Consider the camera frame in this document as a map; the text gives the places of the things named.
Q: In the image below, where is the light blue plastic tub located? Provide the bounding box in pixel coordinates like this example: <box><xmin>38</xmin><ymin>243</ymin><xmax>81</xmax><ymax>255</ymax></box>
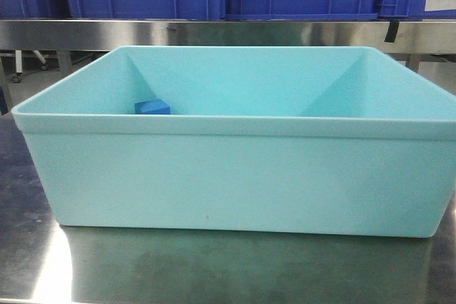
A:
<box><xmin>12</xmin><ymin>46</ymin><xmax>455</xmax><ymax>238</ymax></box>

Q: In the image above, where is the small blue cube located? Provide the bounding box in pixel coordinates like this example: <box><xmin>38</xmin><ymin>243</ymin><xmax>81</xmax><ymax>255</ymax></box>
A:
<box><xmin>134</xmin><ymin>99</ymin><xmax>171</xmax><ymax>115</ymax></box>

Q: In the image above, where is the stainless steel back table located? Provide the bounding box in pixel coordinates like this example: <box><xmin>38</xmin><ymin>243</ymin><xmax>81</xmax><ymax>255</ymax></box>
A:
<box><xmin>0</xmin><ymin>18</ymin><xmax>456</xmax><ymax>84</ymax></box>

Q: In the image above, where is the black tape strip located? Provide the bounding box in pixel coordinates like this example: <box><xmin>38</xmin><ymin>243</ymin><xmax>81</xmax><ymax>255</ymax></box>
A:
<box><xmin>384</xmin><ymin>21</ymin><xmax>400</xmax><ymax>43</ymax></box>

